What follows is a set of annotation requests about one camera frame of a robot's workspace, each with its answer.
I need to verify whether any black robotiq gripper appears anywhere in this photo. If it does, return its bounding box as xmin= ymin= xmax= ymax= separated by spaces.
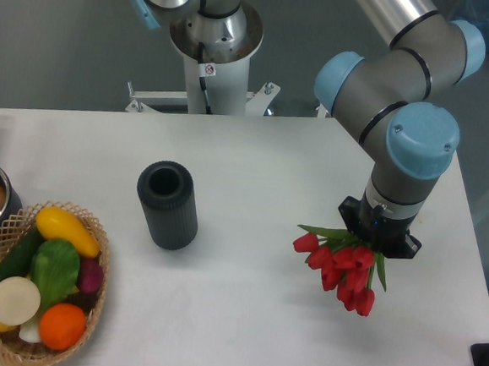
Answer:
xmin=338 ymin=196 xmax=421 ymax=259

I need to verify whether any red tulip bouquet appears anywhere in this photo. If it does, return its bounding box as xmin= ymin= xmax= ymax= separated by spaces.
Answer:
xmin=292 ymin=225 xmax=387 ymax=317

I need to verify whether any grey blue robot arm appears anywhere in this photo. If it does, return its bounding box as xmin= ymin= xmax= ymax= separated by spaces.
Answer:
xmin=130 ymin=0 xmax=486 ymax=259

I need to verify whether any dark grey ribbed vase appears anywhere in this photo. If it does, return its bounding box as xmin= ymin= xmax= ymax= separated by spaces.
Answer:
xmin=137 ymin=161 xmax=198 ymax=250

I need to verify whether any purple beet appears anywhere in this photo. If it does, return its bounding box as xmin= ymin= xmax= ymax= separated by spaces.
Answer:
xmin=76 ymin=258 xmax=104 ymax=294

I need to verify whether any green lettuce leaf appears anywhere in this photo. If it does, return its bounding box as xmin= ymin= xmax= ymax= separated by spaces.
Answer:
xmin=30 ymin=238 xmax=80 ymax=314

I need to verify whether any yellow squash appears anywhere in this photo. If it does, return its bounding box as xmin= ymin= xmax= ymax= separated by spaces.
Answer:
xmin=35 ymin=206 xmax=101 ymax=259

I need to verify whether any orange fruit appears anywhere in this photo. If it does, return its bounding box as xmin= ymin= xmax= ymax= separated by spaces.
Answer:
xmin=38 ymin=303 xmax=86 ymax=351

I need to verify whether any dark green cucumber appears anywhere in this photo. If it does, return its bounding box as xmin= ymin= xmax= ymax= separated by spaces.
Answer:
xmin=0 ymin=226 xmax=45 ymax=282

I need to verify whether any white round radish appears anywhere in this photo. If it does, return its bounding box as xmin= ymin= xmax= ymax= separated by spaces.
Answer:
xmin=0 ymin=276 xmax=41 ymax=326

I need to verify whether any woven wicker basket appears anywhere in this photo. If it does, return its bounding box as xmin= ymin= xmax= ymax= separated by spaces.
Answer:
xmin=0 ymin=201 xmax=110 ymax=366

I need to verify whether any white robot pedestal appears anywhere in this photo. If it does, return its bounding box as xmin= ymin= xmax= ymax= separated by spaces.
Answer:
xmin=126 ymin=2 xmax=280 ymax=117

